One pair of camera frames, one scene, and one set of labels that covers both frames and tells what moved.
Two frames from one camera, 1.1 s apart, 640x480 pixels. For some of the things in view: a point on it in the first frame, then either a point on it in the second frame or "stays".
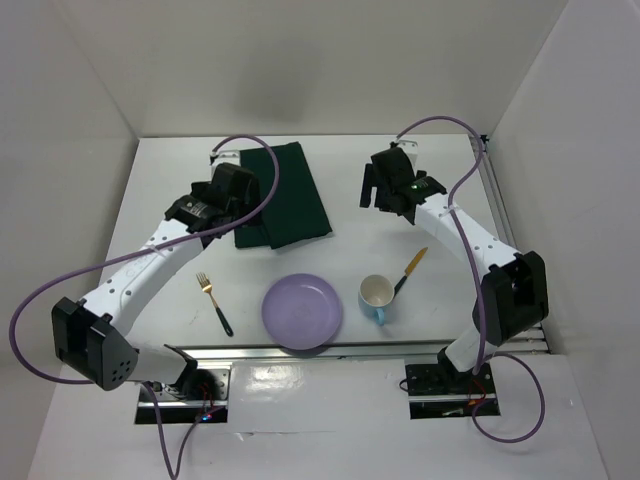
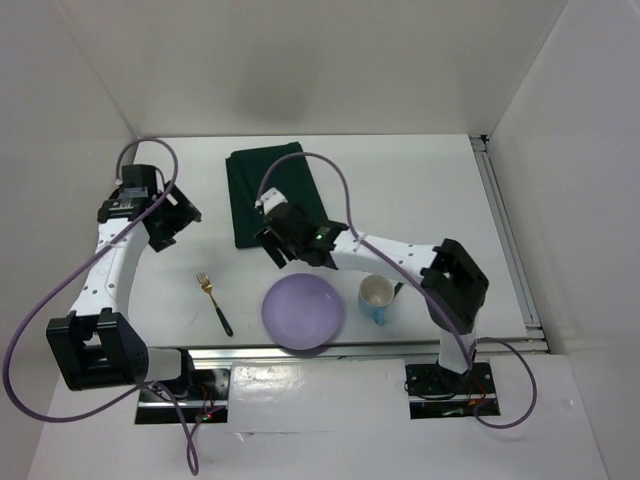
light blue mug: x=375 y=295 stays
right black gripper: x=368 y=184 -> x=271 y=247
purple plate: x=302 y=311 stays
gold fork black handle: x=207 y=287 stays
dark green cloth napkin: x=296 y=214 stays
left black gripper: x=253 y=200 -> x=183 y=212
